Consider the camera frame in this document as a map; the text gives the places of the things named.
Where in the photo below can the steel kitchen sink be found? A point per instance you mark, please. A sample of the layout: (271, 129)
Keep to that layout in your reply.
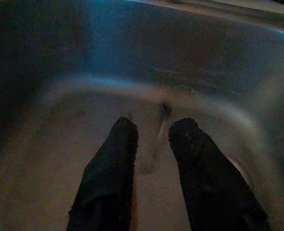
(60, 144)

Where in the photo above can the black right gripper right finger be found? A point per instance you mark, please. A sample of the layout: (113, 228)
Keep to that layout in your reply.
(209, 183)

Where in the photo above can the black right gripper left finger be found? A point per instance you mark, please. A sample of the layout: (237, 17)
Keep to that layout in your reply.
(108, 180)

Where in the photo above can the metal utensil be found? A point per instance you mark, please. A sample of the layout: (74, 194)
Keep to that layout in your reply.
(156, 139)

